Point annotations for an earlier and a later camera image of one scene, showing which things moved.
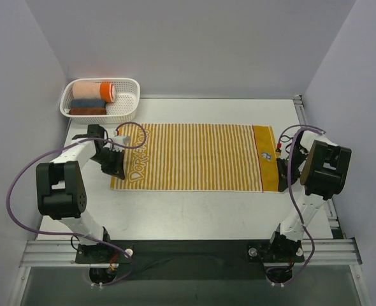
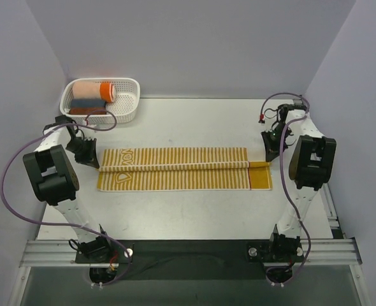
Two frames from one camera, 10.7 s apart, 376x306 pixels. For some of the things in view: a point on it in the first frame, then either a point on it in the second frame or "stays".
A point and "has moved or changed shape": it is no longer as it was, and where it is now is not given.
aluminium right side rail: [332, 219] stays
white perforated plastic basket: [122, 110] stays
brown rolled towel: [96, 111] stays
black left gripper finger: [118, 171] -> [89, 158]
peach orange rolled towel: [94, 90] stays
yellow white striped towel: [199, 158] has moved or changed shape
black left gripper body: [115, 164] -> [88, 153]
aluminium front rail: [62, 254] stays
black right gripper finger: [283, 184] -> [271, 152]
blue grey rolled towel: [88, 103] stays
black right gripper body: [282, 175] -> [271, 144]
